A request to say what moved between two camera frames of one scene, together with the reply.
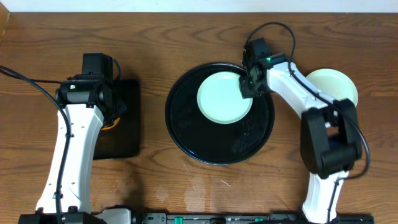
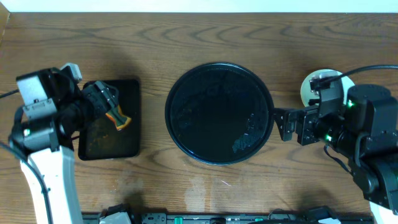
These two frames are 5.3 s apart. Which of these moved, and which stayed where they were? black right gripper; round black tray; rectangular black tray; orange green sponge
Moved: black right gripper; orange green sponge
Stayed: round black tray; rectangular black tray
